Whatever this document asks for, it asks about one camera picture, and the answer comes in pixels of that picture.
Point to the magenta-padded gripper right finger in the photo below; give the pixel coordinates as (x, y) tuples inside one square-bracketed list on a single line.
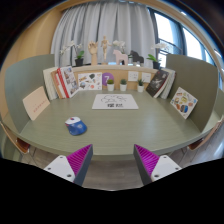
[(165, 166)]

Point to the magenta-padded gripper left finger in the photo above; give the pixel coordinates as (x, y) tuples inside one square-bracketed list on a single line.
[(60, 166)]

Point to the blue and white computer mouse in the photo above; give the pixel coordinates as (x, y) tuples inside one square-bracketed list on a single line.
[(76, 127)]

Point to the white cartoon-print mouse pad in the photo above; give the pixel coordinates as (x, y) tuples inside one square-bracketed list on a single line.
[(115, 101)]

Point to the brown chair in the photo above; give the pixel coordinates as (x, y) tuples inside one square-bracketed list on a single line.
[(21, 145), (200, 142)]

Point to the colourful sticker card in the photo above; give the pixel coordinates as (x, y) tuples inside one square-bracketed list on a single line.
[(183, 102)]

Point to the pale pink card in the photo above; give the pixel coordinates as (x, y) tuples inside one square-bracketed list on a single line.
[(36, 103)]

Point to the brown board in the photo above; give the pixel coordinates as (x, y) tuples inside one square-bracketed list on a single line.
[(56, 85)]

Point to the black cover book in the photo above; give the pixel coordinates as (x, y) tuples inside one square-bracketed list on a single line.
[(157, 83)]

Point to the thick white book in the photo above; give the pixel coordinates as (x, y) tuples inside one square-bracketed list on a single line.
[(48, 83)]

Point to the red-spined photo magazine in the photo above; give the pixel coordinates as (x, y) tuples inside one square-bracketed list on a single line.
[(68, 80)]

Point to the white sticker sheet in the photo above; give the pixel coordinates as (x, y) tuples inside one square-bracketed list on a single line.
[(89, 81)]

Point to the green partition panel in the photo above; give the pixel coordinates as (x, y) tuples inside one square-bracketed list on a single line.
[(193, 76), (23, 80)]

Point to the round purple number sign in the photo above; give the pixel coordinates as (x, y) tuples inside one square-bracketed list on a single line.
[(106, 76)]

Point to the white orchid in black pot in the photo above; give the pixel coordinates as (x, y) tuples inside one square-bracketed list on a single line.
[(79, 61), (156, 64)]

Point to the light wooden shelf ledge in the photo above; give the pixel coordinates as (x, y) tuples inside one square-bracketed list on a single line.
[(113, 68)]

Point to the black wooden horse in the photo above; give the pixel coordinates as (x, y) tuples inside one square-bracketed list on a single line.
[(136, 57)]

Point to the pink wooden horse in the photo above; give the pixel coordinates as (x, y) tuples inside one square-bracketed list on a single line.
[(120, 56)]

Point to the wooden hand model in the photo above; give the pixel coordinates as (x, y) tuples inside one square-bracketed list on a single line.
[(93, 51)]

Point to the dark-framed window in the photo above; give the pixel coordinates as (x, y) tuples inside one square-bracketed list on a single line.
[(191, 43)]

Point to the wooden mannequin figure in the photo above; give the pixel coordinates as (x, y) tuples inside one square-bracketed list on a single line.
[(105, 46)]

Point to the white orchid plant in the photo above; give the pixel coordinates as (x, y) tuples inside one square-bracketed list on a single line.
[(119, 44)]

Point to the grey curtain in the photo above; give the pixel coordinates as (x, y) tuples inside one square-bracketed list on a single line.
[(100, 23)]

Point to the white wall socket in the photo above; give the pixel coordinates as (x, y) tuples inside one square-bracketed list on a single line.
[(133, 76), (146, 77)]

